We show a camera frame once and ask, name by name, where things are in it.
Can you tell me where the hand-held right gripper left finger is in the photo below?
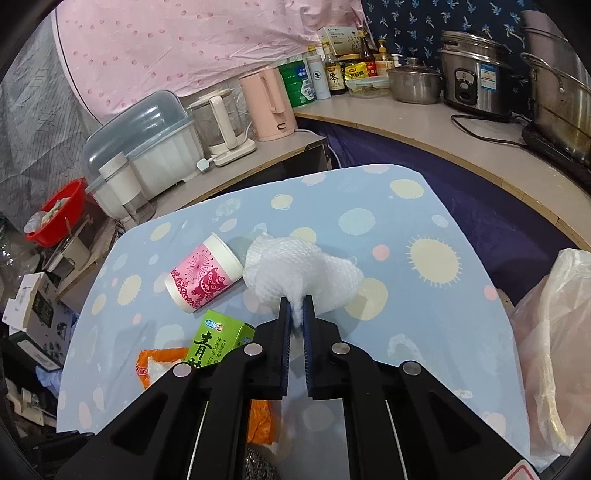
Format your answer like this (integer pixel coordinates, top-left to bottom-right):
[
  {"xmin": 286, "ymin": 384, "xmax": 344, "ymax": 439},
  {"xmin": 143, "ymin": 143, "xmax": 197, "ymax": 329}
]
[{"xmin": 54, "ymin": 296, "xmax": 293, "ymax": 480}]

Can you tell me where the pink white paper cup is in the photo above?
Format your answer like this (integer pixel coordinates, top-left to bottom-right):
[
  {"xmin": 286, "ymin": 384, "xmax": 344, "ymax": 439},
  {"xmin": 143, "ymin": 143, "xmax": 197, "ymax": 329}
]
[{"xmin": 165, "ymin": 233, "xmax": 245, "ymax": 315}]

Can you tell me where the black power cable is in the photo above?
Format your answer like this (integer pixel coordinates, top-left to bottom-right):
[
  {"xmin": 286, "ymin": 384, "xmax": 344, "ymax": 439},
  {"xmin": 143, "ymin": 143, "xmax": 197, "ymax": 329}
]
[{"xmin": 450, "ymin": 113, "xmax": 532, "ymax": 148}]

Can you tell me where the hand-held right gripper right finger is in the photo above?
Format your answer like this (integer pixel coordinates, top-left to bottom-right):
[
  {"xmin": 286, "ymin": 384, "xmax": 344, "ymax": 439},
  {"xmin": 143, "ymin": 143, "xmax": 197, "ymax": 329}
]
[{"xmin": 302, "ymin": 295, "xmax": 532, "ymax": 480}]

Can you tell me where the orange snack bag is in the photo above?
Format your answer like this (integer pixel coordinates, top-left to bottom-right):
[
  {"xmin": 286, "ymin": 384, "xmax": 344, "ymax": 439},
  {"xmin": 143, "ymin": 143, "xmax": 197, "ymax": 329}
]
[{"xmin": 135, "ymin": 348, "xmax": 273, "ymax": 446}]

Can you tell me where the yellow oil bottle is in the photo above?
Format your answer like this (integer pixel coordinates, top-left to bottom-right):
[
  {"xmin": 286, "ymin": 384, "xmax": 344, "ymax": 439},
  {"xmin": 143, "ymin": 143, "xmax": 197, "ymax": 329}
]
[{"xmin": 375, "ymin": 41, "xmax": 395, "ymax": 75}]

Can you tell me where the green carton box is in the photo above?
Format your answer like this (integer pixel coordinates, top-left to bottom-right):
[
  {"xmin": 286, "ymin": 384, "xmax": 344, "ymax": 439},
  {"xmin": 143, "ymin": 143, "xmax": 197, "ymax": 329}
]
[{"xmin": 184, "ymin": 316, "xmax": 257, "ymax": 370}]

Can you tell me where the white thermos bottle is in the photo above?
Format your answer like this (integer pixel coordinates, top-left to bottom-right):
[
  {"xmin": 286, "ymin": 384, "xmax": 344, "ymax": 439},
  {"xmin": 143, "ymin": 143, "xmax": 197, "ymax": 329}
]
[{"xmin": 305, "ymin": 53, "xmax": 332, "ymax": 100}]

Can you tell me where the pink dotted sheet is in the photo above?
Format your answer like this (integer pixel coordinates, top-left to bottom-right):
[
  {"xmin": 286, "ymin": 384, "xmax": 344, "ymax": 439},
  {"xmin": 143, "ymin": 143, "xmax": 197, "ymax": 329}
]
[{"xmin": 51, "ymin": 0, "xmax": 365, "ymax": 130}]

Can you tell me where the soy sauce bottle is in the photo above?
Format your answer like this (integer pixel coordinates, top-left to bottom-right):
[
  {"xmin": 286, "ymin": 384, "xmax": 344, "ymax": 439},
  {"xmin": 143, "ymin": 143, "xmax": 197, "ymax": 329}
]
[{"xmin": 322, "ymin": 44, "xmax": 348, "ymax": 96}]

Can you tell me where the white cylinder jar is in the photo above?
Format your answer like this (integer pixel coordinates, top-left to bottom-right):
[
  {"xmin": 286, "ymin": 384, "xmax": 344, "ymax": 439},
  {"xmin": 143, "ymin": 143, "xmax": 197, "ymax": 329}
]
[{"xmin": 99, "ymin": 154, "xmax": 157, "ymax": 227}]

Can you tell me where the blue plastic bag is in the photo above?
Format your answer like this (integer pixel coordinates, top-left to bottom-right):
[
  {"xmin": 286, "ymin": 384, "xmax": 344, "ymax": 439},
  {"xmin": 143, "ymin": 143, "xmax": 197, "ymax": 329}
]
[{"xmin": 34, "ymin": 355, "xmax": 70, "ymax": 393}]

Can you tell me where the black induction cooker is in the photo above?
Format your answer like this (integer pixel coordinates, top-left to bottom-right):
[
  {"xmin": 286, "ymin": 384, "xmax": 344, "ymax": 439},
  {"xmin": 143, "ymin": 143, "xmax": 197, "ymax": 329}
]
[{"xmin": 522, "ymin": 121, "xmax": 591, "ymax": 178}]

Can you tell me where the dark sauce bottle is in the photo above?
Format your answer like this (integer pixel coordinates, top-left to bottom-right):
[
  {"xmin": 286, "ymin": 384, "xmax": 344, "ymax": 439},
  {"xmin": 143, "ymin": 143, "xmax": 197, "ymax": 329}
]
[{"xmin": 358, "ymin": 30, "xmax": 378, "ymax": 77}]

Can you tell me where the white green cardboard box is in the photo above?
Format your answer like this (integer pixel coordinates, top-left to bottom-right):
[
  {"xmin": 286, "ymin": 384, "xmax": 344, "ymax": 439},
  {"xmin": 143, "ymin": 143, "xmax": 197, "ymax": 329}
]
[{"xmin": 2, "ymin": 272, "xmax": 77, "ymax": 370}]

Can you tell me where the clear food container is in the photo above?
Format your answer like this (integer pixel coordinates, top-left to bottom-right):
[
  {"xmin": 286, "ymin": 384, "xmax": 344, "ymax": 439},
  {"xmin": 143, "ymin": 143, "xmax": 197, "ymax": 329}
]
[{"xmin": 344, "ymin": 74, "xmax": 391, "ymax": 100}]

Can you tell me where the white cardboard packet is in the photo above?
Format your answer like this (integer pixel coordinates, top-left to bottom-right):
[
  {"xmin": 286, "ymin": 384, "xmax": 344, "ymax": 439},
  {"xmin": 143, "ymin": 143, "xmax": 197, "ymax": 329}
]
[{"xmin": 316, "ymin": 25, "xmax": 363, "ymax": 58}]

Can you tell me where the white paper towel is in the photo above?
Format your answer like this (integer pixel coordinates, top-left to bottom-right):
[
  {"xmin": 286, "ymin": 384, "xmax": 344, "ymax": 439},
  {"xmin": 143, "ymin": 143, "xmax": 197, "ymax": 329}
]
[{"xmin": 242, "ymin": 232, "xmax": 365, "ymax": 337}]

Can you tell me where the large steel steamer pot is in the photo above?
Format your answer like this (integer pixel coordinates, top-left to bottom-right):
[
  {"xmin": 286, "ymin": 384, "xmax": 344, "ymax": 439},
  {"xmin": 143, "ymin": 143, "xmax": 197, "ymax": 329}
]
[{"xmin": 519, "ymin": 10, "xmax": 591, "ymax": 160}]

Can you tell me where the small steel pot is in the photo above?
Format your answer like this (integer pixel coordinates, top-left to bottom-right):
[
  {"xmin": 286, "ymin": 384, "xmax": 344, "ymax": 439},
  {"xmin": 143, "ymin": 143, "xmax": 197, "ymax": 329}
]
[{"xmin": 385, "ymin": 56, "xmax": 445, "ymax": 105}]

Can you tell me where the navy printed cloth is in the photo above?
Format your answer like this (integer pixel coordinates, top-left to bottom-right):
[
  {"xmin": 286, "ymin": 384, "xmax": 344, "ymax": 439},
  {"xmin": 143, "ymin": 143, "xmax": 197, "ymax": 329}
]
[{"xmin": 360, "ymin": 0, "xmax": 555, "ymax": 93}]

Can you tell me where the grey patterned curtain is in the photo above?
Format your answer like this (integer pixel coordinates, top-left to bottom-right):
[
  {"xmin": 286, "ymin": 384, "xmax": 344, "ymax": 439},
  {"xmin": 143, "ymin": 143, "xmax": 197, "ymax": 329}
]
[{"xmin": 0, "ymin": 18, "xmax": 107, "ymax": 232}]

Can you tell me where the white dish rack with lid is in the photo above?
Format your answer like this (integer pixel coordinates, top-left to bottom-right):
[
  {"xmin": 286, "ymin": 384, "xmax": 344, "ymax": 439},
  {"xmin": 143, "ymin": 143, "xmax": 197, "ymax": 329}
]
[{"xmin": 83, "ymin": 90, "xmax": 205, "ymax": 220}]

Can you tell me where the pink electric kettle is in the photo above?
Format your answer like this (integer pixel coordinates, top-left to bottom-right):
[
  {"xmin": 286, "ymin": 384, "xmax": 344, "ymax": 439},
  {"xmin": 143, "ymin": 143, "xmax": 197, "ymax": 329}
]
[{"xmin": 239, "ymin": 66, "xmax": 298, "ymax": 142}]

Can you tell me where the yellow label jar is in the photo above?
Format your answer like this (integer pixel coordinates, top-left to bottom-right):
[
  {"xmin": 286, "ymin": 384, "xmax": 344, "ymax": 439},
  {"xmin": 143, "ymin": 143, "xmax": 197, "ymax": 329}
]
[{"xmin": 339, "ymin": 54, "xmax": 365, "ymax": 81}]

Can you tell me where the red plastic basin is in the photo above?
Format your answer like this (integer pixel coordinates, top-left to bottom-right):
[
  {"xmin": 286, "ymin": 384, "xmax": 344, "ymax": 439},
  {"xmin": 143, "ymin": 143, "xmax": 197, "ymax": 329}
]
[{"xmin": 25, "ymin": 179, "xmax": 88, "ymax": 247}]

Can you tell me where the green tin can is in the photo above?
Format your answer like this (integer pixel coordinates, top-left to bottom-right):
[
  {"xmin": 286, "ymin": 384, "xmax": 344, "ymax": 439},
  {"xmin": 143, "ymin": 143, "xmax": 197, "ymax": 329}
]
[{"xmin": 277, "ymin": 58, "xmax": 319, "ymax": 109}]

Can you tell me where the blue spotted tablecloth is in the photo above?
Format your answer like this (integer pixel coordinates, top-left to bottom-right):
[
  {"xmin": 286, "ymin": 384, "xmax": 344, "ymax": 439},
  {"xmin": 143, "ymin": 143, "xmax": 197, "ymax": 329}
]
[{"xmin": 55, "ymin": 164, "xmax": 529, "ymax": 472}]

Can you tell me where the glass electric kettle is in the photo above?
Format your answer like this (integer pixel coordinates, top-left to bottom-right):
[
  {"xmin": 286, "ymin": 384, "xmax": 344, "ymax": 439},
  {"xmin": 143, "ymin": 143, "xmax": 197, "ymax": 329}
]
[{"xmin": 187, "ymin": 90, "xmax": 257, "ymax": 168}]

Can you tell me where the purple counter skirt cloth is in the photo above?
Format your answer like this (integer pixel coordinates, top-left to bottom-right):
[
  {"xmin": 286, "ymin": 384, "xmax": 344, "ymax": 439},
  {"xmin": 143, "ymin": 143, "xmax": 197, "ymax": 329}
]
[{"xmin": 295, "ymin": 115, "xmax": 578, "ymax": 305}]

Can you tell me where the bin with white liner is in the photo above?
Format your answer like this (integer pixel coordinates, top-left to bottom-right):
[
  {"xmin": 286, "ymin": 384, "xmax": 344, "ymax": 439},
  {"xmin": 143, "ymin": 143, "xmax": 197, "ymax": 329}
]
[{"xmin": 505, "ymin": 248, "xmax": 591, "ymax": 457}]

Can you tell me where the beige wooden counter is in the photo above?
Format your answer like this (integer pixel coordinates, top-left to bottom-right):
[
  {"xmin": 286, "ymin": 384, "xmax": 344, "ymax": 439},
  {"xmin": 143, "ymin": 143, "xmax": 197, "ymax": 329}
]
[{"xmin": 293, "ymin": 95, "xmax": 591, "ymax": 252}]

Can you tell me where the steel rice cooker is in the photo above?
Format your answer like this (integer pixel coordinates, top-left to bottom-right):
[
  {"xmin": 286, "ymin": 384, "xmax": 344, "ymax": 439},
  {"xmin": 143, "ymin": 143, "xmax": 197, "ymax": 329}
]
[{"xmin": 436, "ymin": 30, "xmax": 515, "ymax": 123}]

